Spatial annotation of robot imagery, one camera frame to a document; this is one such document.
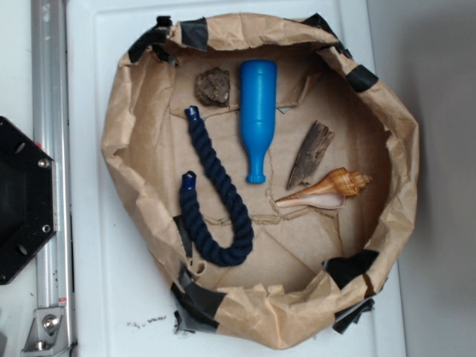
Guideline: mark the orange conch seashell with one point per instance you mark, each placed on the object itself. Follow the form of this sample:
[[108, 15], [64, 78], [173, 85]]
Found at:
[[329, 193]]

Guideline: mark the blue plastic bottle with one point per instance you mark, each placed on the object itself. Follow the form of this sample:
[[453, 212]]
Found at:
[[257, 113]]

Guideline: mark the brown paper bag bin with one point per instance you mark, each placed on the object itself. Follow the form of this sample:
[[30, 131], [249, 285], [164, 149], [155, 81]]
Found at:
[[308, 265]]

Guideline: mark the metal corner bracket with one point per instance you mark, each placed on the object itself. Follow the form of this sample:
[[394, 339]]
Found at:
[[48, 335]]

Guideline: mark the aluminium extrusion rail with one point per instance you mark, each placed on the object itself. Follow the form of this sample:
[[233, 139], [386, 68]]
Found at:
[[54, 262]]

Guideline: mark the grey driftwood piece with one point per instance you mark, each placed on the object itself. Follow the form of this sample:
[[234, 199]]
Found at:
[[310, 155]]

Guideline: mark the brown grey rock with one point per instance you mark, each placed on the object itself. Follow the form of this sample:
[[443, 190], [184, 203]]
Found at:
[[213, 87]]

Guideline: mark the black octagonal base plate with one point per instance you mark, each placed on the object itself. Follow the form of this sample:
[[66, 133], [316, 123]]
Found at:
[[27, 200]]

